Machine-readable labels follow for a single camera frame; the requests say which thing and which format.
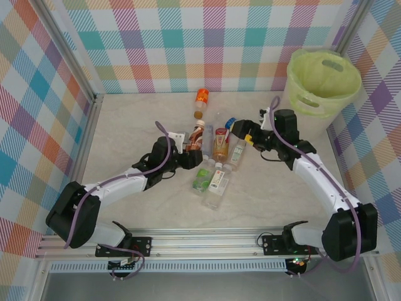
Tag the circuit board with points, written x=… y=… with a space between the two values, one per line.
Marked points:
x=297 y=262
x=120 y=264

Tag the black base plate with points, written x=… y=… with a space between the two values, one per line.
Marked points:
x=142 y=246
x=271 y=246

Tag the aluminium corner post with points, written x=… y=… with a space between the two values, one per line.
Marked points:
x=69 y=53
x=352 y=28

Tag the clear bluish plastic bottle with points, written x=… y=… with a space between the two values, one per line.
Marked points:
x=208 y=138

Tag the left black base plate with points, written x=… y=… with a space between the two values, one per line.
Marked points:
x=142 y=246

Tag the green label white cap bottle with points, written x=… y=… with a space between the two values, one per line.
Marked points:
x=237 y=153

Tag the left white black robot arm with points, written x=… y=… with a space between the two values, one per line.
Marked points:
x=81 y=216

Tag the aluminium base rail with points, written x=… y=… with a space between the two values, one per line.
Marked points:
x=203 y=243

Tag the left aluminium corner post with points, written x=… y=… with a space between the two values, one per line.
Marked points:
x=69 y=53

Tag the brown coffee drink bottle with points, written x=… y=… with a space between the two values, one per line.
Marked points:
x=196 y=135

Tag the large white label bottle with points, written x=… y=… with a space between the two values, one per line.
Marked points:
x=217 y=185

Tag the red label tea bottle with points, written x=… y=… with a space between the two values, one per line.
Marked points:
x=220 y=142

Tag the right aluminium corner post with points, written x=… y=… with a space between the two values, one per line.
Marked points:
x=352 y=28

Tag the orange label brown cap bottle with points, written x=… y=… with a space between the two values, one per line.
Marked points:
x=202 y=98

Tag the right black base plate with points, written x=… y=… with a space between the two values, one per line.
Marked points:
x=271 y=246

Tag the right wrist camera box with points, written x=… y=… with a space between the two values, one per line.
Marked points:
x=265 y=113

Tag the left circuit board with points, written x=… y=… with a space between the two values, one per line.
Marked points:
x=120 y=264

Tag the aluminium side rail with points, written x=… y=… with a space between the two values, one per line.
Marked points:
x=84 y=150

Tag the right circuit board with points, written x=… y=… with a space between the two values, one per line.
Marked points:
x=297 y=262

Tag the grey metal base panel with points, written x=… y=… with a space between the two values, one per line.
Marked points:
x=203 y=287

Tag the blue label clear bottle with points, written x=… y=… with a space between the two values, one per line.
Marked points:
x=231 y=122

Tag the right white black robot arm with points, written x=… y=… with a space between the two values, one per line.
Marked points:
x=347 y=238

